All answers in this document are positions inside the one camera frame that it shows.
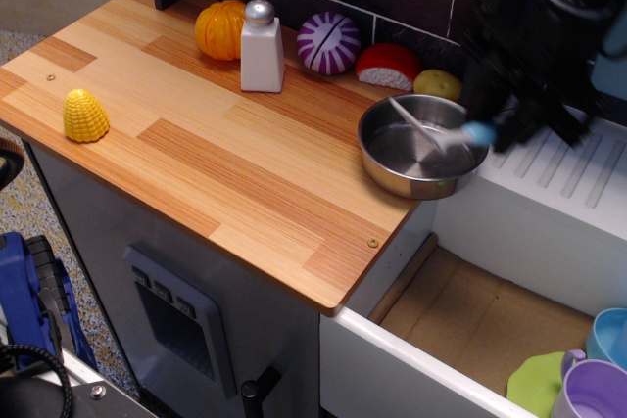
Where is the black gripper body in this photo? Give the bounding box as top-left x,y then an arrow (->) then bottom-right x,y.
461,16 -> 604,147

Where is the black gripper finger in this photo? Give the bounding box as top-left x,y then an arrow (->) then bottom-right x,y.
493,94 -> 544,153

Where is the blue handled grey spatula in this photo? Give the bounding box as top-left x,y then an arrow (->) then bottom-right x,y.
389,98 -> 498,156

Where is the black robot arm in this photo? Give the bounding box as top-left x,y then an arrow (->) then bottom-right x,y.
461,0 -> 626,153

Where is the stainless steel pan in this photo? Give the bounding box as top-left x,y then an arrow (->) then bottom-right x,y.
358,94 -> 490,200

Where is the yellow toy potato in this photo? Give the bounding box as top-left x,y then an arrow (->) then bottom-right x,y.
413,69 -> 462,102

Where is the red white toy cheese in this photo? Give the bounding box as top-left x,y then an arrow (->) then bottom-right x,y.
355,43 -> 423,91

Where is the white toy sink basin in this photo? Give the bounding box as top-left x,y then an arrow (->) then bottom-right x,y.
319,176 -> 626,417

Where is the purple striped toy onion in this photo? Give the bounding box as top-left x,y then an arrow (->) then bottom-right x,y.
297,12 -> 362,75

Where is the light blue plastic cup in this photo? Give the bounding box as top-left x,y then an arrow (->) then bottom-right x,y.
586,307 -> 626,369

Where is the white salt shaker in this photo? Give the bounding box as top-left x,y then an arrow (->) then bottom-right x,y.
240,0 -> 285,93

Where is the green plastic plate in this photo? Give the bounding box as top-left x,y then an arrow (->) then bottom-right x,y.
506,351 -> 564,418

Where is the purple plastic cup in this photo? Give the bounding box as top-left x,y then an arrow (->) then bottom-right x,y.
551,349 -> 626,418

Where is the orange toy pumpkin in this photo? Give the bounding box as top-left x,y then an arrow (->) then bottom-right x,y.
194,0 -> 245,61

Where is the grey toy dishwasher door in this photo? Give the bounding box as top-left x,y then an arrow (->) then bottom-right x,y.
121,246 -> 235,408

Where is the yellow toy corn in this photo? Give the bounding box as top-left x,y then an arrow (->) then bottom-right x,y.
62,89 -> 110,143

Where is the blue black clamp tool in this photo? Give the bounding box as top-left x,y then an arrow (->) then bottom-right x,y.
1,232 -> 98,370

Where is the black door handle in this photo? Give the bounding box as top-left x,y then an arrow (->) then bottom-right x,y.
240,366 -> 281,418

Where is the black braided cable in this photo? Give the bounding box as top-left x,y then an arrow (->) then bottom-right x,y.
0,342 -> 74,418

